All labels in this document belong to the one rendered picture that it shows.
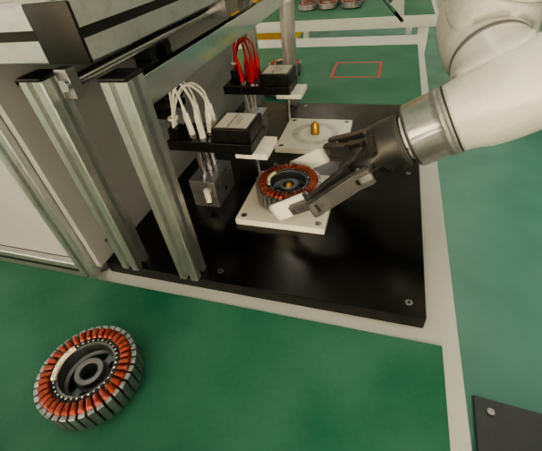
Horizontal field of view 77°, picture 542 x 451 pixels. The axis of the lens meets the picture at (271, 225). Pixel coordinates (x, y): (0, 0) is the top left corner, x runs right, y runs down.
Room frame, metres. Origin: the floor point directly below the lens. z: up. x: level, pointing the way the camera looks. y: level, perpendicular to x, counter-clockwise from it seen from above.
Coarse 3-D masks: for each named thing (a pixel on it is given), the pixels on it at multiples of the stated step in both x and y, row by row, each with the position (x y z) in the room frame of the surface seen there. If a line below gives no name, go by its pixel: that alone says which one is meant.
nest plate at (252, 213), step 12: (324, 180) 0.52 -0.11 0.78; (252, 192) 0.51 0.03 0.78; (252, 204) 0.48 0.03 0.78; (240, 216) 0.45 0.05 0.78; (252, 216) 0.45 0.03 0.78; (264, 216) 0.44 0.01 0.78; (300, 216) 0.43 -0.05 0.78; (312, 216) 0.43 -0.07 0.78; (324, 216) 0.42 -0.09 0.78; (276, 228) 0.42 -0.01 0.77; (288, 228) 0.41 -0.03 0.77; (300, 228) 0.41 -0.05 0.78; (312, 228) 0.40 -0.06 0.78; (324, 228) 0.39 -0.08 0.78
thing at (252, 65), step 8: (240, 40) 0.77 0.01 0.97; (248, 48) 0.74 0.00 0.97; (256, 56) 0.78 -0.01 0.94; (240, 64) 0.75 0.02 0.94; (248, 64) 0.78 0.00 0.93; (256, 64) 0.77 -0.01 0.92; (232, 72) 0.79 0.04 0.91; (240, 72) 0.75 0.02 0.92; (248, 72) 0.77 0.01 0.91; (256, 72) 0.75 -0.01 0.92; (240, 80) 0.75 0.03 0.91; (256, 80) 0.75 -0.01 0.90
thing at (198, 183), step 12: (216, 168) 0.54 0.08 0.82; (228, 168) 0.55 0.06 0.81; (192, 180) 0.51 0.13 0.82; (204, 180) 0.51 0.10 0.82; (216, 180) 0.51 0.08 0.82; (228, 180) 0.54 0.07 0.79; (192, 192) 0.51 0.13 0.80; (216, 192) 0.50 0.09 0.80; (228, 192) 0.54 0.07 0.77; (204, 204) 0.51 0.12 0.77; (216, 204) 0.50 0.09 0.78
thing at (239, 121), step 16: (240, 112) 0.55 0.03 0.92; (224, 128) 0.49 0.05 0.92; (240, 128) 0.48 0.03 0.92; (256, 128) 0.50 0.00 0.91; (176, 144) 0.52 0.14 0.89; (192, 144) 0.51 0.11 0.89; (208, 144) 0.50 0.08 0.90; (224, 144) 0.49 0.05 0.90; (240, 144) 0.48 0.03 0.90; (256, 144) 0.49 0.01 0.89; (272, 144) 0.50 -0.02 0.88; (208, 160) 0.54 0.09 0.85
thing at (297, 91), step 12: (264, 72) 0.73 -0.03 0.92; (276, 72) 0.72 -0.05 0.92; (288, 72) 0.71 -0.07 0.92; (228, 84) 0.76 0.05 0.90; (240, 84) 0.75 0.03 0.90; (264, 84) 0.72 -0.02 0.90; (276, 84) 0.71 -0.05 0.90; (288, 84) 0.70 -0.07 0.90; (300, 84) 0.75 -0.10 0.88; (252, 96) 0.78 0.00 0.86; (276, 96) 0.71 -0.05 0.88; (288, 96) 0.70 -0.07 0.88; (300, 96) 0.69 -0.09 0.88; (252, 108) 0.76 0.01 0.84
